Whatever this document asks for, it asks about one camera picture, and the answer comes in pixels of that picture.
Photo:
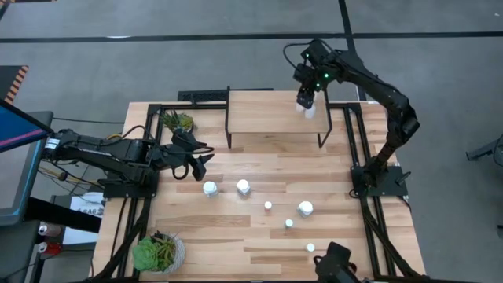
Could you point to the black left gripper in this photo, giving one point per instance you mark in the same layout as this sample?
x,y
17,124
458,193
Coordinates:
x,y
173,157

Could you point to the red vial white cap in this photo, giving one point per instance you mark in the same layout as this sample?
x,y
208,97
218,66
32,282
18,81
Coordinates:
x,y
268,205

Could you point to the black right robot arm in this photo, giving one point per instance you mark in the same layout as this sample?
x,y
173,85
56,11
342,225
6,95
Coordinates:
x,y
393,102

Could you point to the blue vial white cap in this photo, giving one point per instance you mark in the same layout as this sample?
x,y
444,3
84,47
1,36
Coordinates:
x,y
288,223

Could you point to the wooden shelf black metal legs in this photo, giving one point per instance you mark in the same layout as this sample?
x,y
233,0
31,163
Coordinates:
x,y
267,112

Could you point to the black beam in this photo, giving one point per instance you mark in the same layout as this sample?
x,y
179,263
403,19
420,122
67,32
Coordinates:
x,y
59,214

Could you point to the silver can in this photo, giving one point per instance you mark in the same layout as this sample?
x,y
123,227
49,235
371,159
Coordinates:
x,y
49,229

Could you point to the black power strip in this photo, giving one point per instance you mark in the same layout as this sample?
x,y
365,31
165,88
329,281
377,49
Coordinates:
x,y
200,95

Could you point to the grey cart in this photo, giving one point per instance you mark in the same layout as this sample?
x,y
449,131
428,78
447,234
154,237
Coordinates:
x,y
15,251

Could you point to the blue screen monitor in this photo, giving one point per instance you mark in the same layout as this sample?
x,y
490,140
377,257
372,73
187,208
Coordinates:
x,y
15,129

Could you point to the red can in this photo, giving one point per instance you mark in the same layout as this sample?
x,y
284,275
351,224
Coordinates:
x,y
49,248

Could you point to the black metal table frame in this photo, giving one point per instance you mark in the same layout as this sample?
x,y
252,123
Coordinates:
x,y
208,106

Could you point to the yellow vial white cap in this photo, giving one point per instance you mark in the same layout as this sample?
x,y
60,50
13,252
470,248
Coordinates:
x,y
310,247

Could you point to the white labelled medicine bottle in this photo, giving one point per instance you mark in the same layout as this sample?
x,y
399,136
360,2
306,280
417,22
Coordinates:
x,y
243,186
305,208
210,188

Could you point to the white printed paper box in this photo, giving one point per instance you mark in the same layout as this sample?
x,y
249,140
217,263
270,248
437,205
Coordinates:
x,y
84,204

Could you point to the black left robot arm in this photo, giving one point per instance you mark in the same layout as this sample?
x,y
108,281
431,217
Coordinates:
x,y
98,151

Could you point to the large succulent white pot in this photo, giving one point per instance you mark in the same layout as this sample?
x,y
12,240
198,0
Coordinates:
x,y
153,255

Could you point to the grey chair base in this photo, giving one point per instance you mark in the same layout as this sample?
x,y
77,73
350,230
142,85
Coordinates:
x,y
485,149

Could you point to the hazard striped floor mat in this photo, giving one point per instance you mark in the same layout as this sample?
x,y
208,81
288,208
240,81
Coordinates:
x,y
12,82

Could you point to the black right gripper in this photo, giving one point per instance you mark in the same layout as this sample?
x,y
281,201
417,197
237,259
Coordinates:
x,y
314,78

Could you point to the small succulent dark pot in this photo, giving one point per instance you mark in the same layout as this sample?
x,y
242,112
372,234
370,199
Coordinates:
x,y
177,120

